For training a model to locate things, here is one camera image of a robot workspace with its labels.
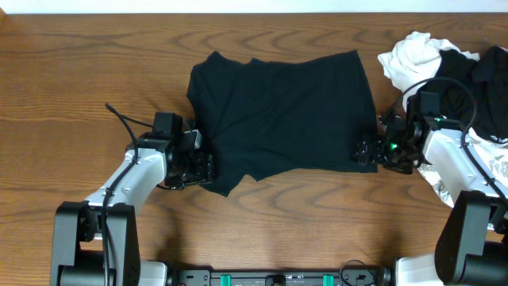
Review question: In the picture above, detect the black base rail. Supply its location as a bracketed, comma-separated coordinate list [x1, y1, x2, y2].
[164, 260, 395, 286]

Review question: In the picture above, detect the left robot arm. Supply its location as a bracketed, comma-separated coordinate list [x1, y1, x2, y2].
[50, 112, 214, 285]

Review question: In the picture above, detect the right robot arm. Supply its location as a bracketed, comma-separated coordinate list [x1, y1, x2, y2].
[352, 92, 507, 285]

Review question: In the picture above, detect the white fern-print cloth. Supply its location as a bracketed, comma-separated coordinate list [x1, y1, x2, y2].
[418, 129, 507, 207]

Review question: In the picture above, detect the black garment in pile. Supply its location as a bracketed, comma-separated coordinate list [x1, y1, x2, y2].
[420, 46, 507, 144]

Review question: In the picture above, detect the black t-shirt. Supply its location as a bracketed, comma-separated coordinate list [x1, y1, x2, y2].
[187, 51, 378, 196]

